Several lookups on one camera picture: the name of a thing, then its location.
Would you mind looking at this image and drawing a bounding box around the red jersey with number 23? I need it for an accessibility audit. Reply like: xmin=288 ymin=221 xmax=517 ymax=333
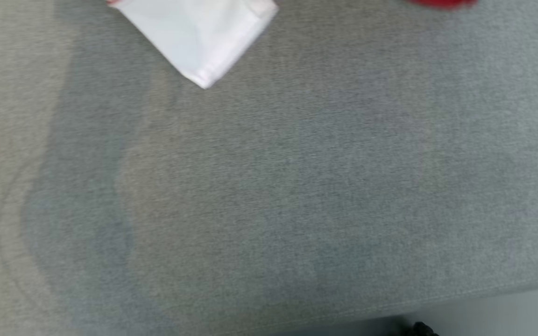
xmin=106 ymin=0 xmax=280 ymax=90

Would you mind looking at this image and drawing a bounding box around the red garment with white stripes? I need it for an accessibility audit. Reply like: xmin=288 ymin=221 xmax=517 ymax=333
xmin=407 ymin=0 xmax=479 ymax=10

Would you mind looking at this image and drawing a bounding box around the grey fabric sofa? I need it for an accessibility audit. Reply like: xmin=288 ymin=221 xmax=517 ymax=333
xmin=0 ymin=0 xmax=538 ymax=336

